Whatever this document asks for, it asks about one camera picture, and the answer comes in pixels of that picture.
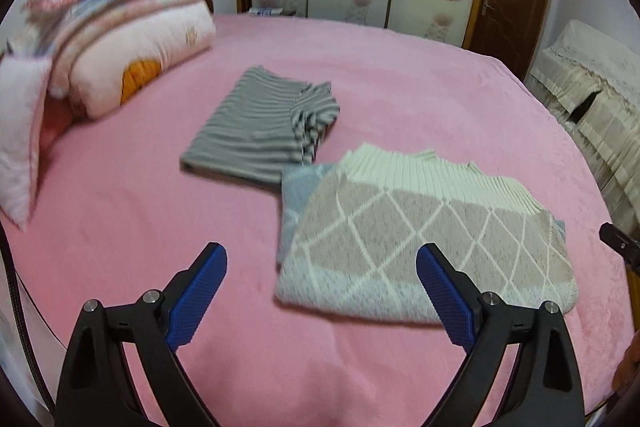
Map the grey beige diamond sweater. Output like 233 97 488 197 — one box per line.
273 143 580 325

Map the right hand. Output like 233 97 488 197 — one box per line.
612 331 640 393

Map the beige lace covered furniture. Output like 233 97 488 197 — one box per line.
525 20 639 239

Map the black white striped garment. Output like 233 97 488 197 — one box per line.
180 66 341 186

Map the pink white pillow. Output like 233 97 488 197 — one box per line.
0 55 51 230

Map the black cable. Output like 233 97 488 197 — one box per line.
0 221 57 413

